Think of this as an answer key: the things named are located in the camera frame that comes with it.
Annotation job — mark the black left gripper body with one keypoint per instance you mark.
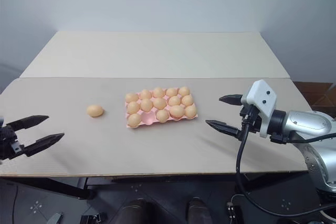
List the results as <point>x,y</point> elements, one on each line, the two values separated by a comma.
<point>10,145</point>

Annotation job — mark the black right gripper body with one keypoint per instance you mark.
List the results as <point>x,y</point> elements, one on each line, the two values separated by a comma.
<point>253,121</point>

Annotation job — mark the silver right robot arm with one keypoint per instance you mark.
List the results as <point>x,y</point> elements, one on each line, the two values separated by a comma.
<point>309,124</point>

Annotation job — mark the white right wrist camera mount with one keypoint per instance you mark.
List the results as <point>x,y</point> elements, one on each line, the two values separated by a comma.
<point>263,95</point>

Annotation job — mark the grey metal bracket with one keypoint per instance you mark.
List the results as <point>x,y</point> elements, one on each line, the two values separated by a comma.
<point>55,218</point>

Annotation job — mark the black table frame bar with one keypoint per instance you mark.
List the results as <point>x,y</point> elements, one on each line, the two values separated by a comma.
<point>52,186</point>

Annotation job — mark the small black plug device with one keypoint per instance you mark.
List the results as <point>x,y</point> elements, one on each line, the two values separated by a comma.
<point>233,213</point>

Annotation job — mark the brown cardboard box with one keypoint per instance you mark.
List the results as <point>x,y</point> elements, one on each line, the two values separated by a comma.
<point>313,93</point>

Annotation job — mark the pink egg tray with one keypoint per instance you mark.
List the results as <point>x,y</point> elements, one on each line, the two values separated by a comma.
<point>147,118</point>

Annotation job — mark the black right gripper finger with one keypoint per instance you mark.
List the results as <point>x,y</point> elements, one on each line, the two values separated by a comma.
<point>232,99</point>
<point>224,127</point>

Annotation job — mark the tan egg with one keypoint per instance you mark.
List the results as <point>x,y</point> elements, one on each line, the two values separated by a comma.
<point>146,104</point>
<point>187,100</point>
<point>162,116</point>
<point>94,111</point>
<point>171,92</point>
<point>174,100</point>
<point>133,107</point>
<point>145,94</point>
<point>176,111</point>
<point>190,111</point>
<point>131,97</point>
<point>184,91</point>
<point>134,119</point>
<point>159,103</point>
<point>158,92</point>

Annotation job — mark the dark brown rounded shape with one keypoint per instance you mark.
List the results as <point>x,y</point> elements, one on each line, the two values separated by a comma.
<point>199,211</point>
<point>134,212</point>

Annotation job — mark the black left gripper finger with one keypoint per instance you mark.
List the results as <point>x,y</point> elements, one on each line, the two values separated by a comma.
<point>43,141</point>
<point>29,121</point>

